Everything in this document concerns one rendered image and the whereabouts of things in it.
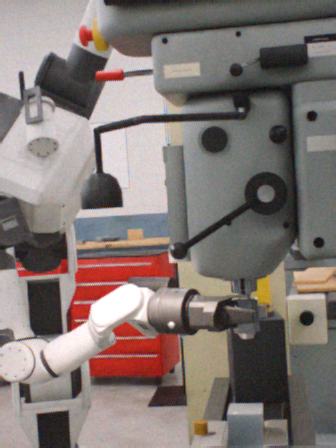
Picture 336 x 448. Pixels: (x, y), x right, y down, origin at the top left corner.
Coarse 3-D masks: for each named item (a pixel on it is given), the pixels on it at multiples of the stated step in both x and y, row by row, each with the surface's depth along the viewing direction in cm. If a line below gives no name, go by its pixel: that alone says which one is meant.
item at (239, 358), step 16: (272, 320) 176; (240, 336) 176; (256, 336) 176; (272, 336) 176; (240, 352) 176; (256, 352) 176; (272, 352) 176; (240, 368) 176; (256, 368) 176; (272, 368) 176; (240, 384) 176; (256, 384) 176; (272, 384) 176; (288, 384) 176; (240, 400) 177; (256, 400) 176; (272, 400) 176; (288, 400) 176
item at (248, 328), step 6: (234, 306) 142; (240, 306) 141; (246, 306) 141; (252, 306) 142; (258, 312) 143; (258, 318) 143; (240, 324) 142; (246, 324) 141; (252, 324) 142; (258, 324) 143; (234, 330) 143; (240, 330) 142; (246, 330) 141; (252, 330) 142; (258, 330) 143
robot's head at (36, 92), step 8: (32, 88) 165; (40, 88) 165; (24, 96) 164; (32, 96) 165; (40, 96) 164; (24, 104) 163; (40, 104) 163; (40, 112) 162; (32, 120) 161; (40, 120) 161
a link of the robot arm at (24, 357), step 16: (0, 272) 160; (16, 272) 164; (0, 288) 160; (16, 288) 162; (0, 304) 159; (16, 304) 161; (0, 320) 159; (16, 320) 160; (0, 336) 157; (16, 336) 159; (32, 336) 166; (0, 352) 156; (16, 352) 155; (32, 352) 156; (0, 368) 156; (16, 368) 155; (32, 368) 155
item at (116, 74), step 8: (104, 72) 154; (112, 72) 153; (120, 72) 153; (128, 72) 153; (136, 72) 153; (144, 72) 153; (152, 72) 153; (104, 80) 154; (112, 80) 154; (120, 80) 154
